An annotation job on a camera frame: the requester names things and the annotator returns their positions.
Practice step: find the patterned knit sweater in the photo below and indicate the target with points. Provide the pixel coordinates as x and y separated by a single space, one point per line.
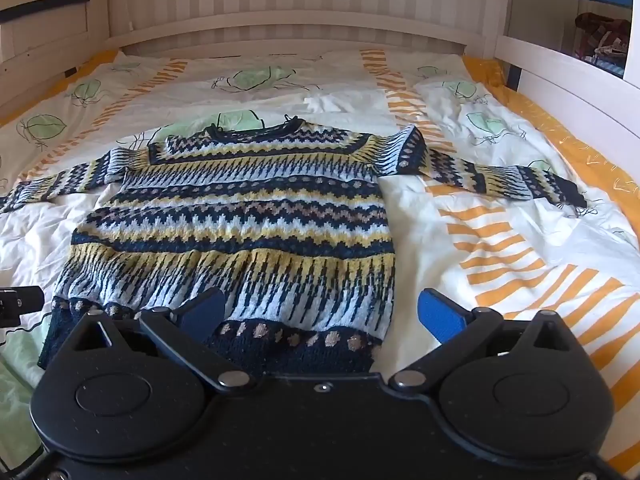
225 220

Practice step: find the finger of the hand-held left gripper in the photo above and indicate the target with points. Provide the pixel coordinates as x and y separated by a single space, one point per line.
22 299

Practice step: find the white leaf-print duvet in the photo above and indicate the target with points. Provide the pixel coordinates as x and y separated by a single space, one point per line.
425 220

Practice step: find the pile of dark red clothes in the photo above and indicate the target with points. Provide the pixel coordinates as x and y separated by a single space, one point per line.
600 35

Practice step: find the white wooden bed frame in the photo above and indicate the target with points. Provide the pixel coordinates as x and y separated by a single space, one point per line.
300 19

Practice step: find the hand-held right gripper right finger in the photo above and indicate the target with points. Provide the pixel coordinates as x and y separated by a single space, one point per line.
440 317

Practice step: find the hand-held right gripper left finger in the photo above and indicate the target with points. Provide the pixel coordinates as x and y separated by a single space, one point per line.
206 312

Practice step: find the yellow bed sheet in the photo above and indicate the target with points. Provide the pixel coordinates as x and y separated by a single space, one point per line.
575 145

